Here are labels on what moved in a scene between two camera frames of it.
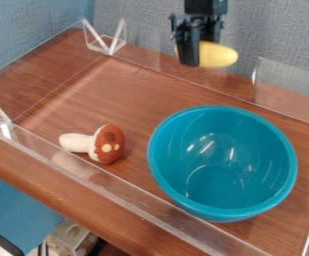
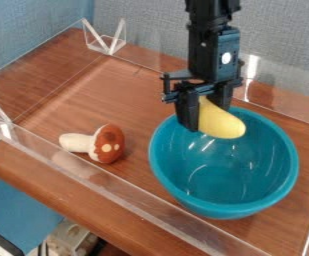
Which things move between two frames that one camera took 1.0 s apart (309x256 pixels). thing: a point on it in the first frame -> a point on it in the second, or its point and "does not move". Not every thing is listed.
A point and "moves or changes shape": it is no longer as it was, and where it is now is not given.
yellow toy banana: (215, 54) moves or changes shape
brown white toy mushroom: (106, 144) does not move
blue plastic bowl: (223, 161) does not move
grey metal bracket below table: (71, 239) does not move
